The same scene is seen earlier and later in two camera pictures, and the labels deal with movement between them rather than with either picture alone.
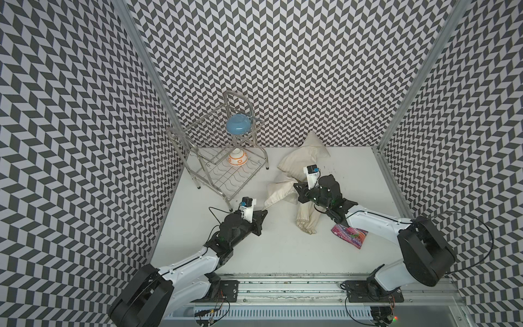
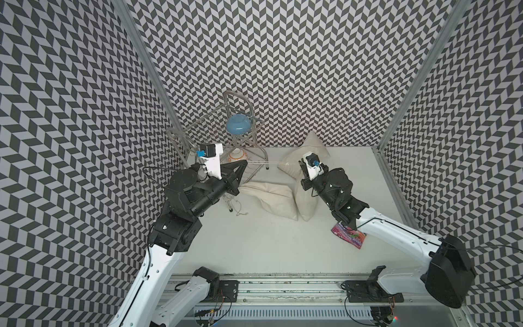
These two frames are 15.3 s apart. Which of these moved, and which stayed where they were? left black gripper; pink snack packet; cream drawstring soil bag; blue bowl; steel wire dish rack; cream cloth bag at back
Moved: left black gripper; cream drawstring soil bag
Stayed: pink snack packet; cream cloth bag at back; steel wire dish rack; blue bowl
